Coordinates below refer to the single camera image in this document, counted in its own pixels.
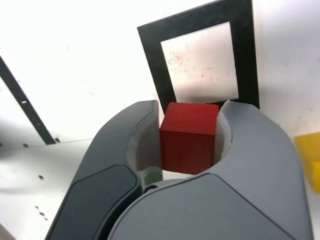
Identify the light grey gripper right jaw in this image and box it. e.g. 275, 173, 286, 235
106, 98, 313, 240

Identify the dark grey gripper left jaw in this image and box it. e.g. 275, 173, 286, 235
46, 99, 165, 240

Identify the red cube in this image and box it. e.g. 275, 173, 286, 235
159, 101, 220, 175

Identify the yellow cube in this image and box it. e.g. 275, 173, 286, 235
294, 133, 320, 194

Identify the black tape square outline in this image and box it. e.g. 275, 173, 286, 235
136, 0, 261, 118

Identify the black tape strip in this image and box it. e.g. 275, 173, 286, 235
0, 56, 57, 146

